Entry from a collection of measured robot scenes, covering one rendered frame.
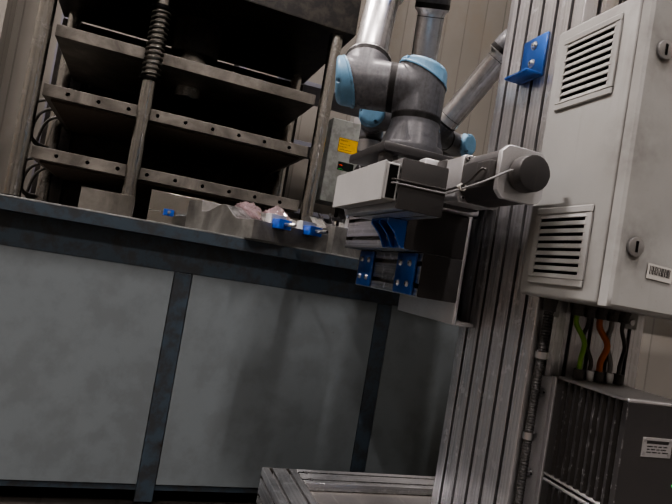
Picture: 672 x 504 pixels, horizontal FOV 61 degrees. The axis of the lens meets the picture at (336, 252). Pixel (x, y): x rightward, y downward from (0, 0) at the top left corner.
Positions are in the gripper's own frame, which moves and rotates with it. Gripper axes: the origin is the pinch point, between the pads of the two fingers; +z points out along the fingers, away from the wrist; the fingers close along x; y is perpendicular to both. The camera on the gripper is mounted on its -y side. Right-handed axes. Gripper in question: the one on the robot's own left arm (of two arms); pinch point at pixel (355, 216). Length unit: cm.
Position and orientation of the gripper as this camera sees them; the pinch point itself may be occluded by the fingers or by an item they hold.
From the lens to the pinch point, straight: 183.6
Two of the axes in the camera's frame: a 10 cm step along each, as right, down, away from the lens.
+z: -1.6, 9.9, -0.2
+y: 3.3, 0.3, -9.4
